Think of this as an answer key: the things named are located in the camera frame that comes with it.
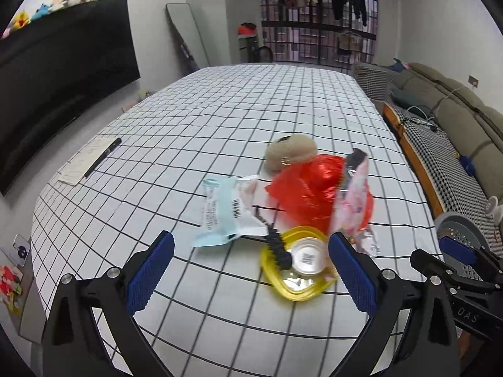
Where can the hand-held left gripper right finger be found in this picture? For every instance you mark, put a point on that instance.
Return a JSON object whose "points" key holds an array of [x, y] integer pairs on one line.
{"points": [[353, 271]]}

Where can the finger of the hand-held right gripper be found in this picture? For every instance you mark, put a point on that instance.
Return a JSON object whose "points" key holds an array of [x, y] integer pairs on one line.
{"points": [[456, 249], [426, 261]]}

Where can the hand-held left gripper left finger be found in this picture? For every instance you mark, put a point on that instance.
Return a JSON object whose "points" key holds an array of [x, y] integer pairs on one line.
{"points": [[151, 273]]}

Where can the grey round fan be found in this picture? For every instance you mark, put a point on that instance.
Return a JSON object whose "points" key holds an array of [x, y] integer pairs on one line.
{"points": [[456, 222]]}

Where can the white round lid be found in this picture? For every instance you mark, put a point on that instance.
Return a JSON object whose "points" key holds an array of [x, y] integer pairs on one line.
{"points": [[308, 259]]}

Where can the yellow square container lid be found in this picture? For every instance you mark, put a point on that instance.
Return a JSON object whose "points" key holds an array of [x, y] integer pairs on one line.
{"points": [[275, 279]]}

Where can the small white fan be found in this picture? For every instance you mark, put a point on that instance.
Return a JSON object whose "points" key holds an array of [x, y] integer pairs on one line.
{"points": [[494, 208]]}

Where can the pink snack wrapper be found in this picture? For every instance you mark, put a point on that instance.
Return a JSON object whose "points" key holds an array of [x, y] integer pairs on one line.
{"points": [[353, 200]]}

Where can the black hair clip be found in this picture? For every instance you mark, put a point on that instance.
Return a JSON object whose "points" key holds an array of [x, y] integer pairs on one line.
{"points": [[277, 243]]}

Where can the small blue item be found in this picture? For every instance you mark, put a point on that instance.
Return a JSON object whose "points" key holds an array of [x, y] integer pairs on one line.
{"points": [[468, 165]]}

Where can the red plastic bag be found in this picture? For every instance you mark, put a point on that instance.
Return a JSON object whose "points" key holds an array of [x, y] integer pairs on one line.
{"points": [[306, 192]]}

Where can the houndstooth sofa blanket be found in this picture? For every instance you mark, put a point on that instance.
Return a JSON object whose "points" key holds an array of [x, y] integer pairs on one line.
{"points": [[440, 157]]}

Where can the white and blue wrapper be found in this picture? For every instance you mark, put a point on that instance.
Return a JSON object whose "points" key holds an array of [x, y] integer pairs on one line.
{"points": [[224, 208]]}

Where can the black pen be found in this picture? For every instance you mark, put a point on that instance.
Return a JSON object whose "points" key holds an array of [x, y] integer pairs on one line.
{"points": [[102, 157]]}

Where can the white paper note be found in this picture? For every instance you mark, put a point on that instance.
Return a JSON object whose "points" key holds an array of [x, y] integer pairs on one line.
{"points": [[78, 163]]}

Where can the white card with dark print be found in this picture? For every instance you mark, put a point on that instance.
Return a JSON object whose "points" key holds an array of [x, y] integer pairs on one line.
{"points": [[19, 248]]}

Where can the olive sofa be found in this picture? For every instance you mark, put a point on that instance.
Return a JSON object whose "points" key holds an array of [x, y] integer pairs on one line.
{"points": [[463, 114]]}

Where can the beige fluffy pouch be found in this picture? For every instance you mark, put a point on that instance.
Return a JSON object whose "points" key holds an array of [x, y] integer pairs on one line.
{"points": [[292, 149]]}

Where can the red and yellow toys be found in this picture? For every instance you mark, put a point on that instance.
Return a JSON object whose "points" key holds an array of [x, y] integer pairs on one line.
{"points": [[10, 282]]}

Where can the blue-grey cushion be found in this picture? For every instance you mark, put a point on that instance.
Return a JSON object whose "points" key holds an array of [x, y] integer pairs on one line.
{"points": [[402, 95]]}

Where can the white grid tablecloth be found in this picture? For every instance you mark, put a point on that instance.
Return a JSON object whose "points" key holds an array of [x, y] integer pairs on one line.
{"points": [[235, 118]]}

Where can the houndstooth pillow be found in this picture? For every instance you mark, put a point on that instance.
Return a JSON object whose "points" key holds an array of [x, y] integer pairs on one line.
{"points": [[373, 80]]}

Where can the blue and red plush toy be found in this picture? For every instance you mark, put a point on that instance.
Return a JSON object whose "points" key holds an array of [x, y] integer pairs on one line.
{"points": [[401, 65]]}

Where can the black television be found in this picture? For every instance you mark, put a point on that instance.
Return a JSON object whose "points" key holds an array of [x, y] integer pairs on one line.
{"points": [[59, 86]]}

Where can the beige hanging garment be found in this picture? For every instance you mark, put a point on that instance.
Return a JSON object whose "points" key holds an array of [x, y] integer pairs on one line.
{"points": [[349, 44]]}

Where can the black window grille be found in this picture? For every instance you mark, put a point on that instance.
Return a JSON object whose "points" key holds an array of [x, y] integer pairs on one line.
{"points": [[310, 43]]}

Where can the black round fan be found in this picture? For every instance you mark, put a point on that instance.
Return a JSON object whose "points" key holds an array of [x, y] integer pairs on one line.
{"points": [[266, 54]]}

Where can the standing mirror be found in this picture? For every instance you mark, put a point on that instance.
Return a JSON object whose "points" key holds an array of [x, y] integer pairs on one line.
{"points": [[186, 33]]}

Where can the yellow plush toy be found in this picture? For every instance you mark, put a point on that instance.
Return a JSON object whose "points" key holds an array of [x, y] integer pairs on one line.
{"points": [[19, 20]]}

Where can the brown wall socket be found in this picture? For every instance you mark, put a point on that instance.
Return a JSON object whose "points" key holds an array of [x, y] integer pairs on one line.
{"points": [[473, 81]]}

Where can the white wall socket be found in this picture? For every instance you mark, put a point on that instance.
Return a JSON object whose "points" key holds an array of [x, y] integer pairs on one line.
{"points": [[143, 94]]}

